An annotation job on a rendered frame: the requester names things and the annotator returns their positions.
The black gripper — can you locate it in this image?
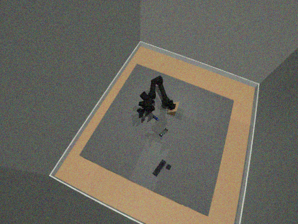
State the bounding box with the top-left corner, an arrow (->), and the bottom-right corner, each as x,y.
137,102 -> 155,118

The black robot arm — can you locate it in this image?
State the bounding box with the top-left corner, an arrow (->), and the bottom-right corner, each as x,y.
139,76 -> 176,110

